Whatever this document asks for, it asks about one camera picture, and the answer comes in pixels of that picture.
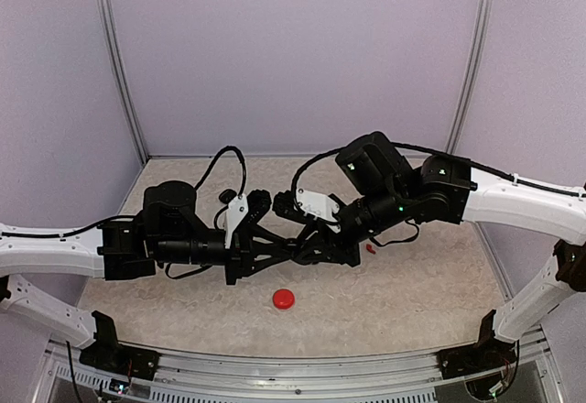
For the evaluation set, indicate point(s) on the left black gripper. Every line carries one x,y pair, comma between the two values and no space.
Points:
243,253

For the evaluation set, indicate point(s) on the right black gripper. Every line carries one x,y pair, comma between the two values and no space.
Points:
335,251

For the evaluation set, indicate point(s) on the glossy black earbud case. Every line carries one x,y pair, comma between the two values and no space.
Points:
226,196

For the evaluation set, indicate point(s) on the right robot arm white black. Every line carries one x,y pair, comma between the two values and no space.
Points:
453,189

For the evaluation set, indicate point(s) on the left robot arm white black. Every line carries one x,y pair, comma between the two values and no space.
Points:
167,231

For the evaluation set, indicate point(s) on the red round charging case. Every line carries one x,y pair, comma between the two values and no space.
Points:
283,299

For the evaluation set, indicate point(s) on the red earbud right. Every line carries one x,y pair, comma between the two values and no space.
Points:
370,249

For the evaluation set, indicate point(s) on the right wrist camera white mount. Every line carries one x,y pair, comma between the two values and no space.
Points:
306,206

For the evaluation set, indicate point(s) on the aluminium front rail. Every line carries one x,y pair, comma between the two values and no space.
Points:
195,377

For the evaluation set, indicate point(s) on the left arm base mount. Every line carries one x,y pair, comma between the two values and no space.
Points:
107,353

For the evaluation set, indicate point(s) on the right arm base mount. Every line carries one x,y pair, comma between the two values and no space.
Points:
497,360

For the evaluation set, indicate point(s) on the left aluminium corner post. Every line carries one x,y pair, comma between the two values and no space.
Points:
106,13

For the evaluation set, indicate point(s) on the aluminium corner post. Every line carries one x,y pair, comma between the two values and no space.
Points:
106,13
472,67

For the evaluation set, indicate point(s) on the right aluminium corner post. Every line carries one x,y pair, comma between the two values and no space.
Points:
472,67

